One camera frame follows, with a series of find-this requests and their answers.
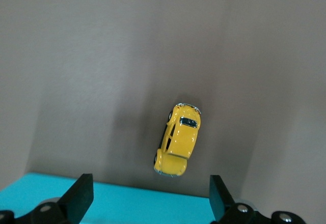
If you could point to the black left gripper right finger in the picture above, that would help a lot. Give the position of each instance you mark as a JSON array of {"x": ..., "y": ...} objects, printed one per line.
[{"x": 219, "y": 201}]

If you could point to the teal plastic bin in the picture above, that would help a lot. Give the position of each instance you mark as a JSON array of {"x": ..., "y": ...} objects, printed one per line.
[{"x": 127, "y": 206}]

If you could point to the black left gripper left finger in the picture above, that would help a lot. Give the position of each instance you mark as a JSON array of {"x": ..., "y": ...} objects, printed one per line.
[{"x": 76, "y": 198}]

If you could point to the yellow beetle toy car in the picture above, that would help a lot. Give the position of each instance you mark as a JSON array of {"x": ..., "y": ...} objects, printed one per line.
[{"x": 178, "y": 142}]

